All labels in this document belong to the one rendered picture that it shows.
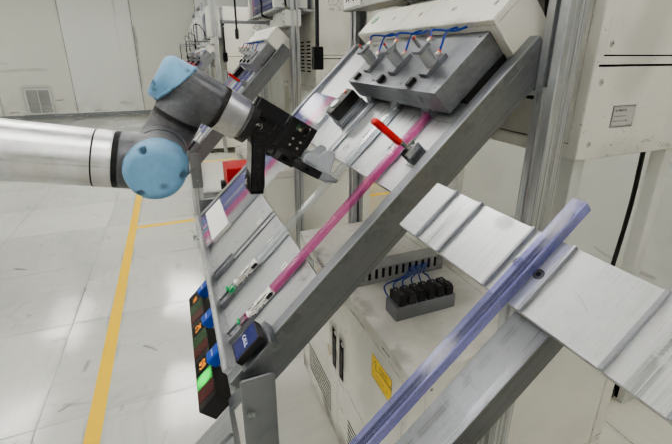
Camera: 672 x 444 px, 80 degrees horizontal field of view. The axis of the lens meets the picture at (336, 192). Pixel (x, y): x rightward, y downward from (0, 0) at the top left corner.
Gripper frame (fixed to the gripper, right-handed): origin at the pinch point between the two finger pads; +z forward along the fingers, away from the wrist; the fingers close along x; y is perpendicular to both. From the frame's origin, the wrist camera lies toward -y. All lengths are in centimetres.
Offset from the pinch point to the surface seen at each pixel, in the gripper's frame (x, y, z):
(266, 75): 124, 21, 6
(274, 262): -4.2, -18.2, -3.2
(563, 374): -21, -12, 69
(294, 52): 120, 37, 11
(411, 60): -2.2, 27.7, 1.3
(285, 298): -15.2, -19.4, -3.5
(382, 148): -5.9, 10.5, 3.5
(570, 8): -25.1, 40.1, 7.1
